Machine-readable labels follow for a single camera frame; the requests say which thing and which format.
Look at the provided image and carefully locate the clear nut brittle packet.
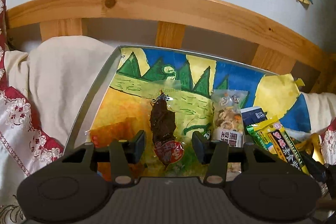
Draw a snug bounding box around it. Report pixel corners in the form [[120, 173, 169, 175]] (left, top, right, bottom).
[[210, 90, 249, 148]]

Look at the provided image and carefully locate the orange snack packet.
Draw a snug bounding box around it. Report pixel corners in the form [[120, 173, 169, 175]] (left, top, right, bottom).
[[89, 117, 141, 181]]

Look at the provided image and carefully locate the yellow green snack packet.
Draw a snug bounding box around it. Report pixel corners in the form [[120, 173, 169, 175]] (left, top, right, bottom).
[[245, 115, 310, 174]]

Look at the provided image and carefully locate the blue white snack packet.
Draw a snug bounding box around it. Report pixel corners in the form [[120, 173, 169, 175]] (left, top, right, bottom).
[[241, 106, 269, 135]]

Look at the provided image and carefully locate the grey metal tray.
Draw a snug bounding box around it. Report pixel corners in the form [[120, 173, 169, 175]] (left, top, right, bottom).
[[64, 45, 302, 177]]

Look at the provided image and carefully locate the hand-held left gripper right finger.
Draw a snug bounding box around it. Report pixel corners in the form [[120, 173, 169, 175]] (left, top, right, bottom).
[[192, 131, 276, 186]]

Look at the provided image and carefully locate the clear packet of dark meat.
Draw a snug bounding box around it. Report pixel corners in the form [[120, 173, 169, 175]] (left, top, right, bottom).
[[142, 80, 187, 169]]

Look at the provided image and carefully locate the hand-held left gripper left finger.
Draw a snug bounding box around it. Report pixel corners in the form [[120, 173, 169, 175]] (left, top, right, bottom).
[[62, 130, 146, 186]]

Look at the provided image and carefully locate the golden snack packet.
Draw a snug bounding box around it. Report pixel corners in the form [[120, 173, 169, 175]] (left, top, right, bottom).
[[297, 133, 324, 159]]

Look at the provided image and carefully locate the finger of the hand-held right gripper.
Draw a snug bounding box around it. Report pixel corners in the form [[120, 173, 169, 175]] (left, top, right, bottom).
[[299, 151, 331, 184]]

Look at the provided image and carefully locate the floral satin blanket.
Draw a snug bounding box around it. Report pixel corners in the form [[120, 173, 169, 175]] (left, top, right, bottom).
[[0, 0, 336, 224]]

